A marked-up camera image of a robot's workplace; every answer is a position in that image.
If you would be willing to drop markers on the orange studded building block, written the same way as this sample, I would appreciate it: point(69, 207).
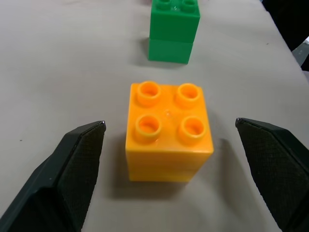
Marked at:
point(166, 135)

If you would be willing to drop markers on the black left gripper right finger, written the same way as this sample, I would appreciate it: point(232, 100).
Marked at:
point(277, 174)

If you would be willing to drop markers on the green studded building block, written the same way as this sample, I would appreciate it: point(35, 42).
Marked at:
point(172, 31)

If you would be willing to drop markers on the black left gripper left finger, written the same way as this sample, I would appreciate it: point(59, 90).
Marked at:
point(60, 178)

